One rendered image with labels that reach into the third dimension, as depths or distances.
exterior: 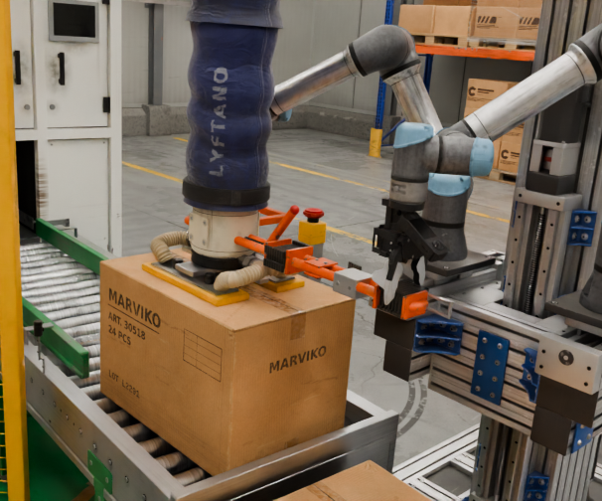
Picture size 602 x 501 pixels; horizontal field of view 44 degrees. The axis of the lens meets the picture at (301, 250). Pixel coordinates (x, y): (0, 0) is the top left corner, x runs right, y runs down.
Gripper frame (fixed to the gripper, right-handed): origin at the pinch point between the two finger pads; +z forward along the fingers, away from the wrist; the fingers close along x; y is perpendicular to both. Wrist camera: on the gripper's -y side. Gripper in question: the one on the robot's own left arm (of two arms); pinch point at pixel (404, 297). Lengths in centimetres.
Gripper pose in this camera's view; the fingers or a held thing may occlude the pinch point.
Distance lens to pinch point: 155.1
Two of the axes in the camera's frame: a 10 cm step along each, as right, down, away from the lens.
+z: -0.7, 9.6, 2.7
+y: -6.8, -2.4, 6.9
